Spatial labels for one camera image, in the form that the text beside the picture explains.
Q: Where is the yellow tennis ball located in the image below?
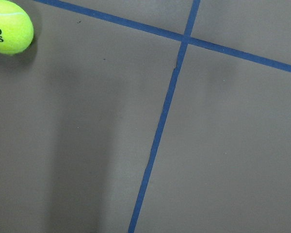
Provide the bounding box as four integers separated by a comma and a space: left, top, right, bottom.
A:
0, 0, 34, 55

